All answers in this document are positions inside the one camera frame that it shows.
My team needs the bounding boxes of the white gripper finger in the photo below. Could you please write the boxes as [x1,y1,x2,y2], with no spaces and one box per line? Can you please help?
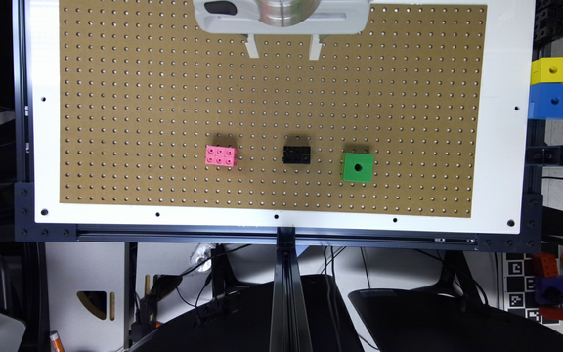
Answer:
[309,34,323,61]
[244,34,259,59]

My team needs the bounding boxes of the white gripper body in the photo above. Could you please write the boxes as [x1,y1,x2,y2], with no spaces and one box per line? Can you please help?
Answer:
[193,0,370,35]

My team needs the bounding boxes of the green cube block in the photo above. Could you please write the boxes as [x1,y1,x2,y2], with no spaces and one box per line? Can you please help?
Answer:
[342,153,374,183]

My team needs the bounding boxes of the blue cube block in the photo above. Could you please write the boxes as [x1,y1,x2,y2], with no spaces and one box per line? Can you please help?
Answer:
[528,83,563,120]

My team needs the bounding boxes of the yellow cube block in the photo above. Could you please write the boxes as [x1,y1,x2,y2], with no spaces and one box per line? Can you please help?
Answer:
[531,57,563,85]

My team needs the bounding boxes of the purple block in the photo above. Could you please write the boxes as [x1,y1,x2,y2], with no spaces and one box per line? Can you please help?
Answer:
[535,276,563,306]

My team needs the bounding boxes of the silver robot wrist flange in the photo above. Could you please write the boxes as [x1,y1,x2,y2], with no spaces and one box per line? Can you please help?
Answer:
[256,0,321,27]

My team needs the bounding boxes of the brown perforated pegboard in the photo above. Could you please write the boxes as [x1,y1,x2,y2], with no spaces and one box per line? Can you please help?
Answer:
[59,1,488,217]

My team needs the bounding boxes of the black toy brick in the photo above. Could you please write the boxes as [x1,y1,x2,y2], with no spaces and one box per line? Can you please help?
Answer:
[282,146,311,164]

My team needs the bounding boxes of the pink toy brick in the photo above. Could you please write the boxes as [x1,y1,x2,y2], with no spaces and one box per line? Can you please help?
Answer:
[205,145,238,167]

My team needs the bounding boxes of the black stacked blocks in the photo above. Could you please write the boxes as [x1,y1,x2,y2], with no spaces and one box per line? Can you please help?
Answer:
[534,0,563,45]

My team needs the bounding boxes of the black curved chair back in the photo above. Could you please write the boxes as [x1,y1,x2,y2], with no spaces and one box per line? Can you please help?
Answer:
[349,288,563,352]

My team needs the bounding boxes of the red toy brick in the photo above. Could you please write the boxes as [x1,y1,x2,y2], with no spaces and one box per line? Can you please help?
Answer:
[532,252,559,278]

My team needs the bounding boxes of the fiducial marker sheet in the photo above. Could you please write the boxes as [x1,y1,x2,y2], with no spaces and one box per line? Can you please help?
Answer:
[501,253,542,323]

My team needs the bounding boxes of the small red brick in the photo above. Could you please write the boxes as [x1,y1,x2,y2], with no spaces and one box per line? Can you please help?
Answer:
[539,306,563,321]

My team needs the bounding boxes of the orange tube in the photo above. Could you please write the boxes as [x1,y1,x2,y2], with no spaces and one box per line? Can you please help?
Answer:
[49,330,65,352]

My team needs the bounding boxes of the black centre support rail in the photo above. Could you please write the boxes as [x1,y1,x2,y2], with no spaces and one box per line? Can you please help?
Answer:
[269,227,313,352]

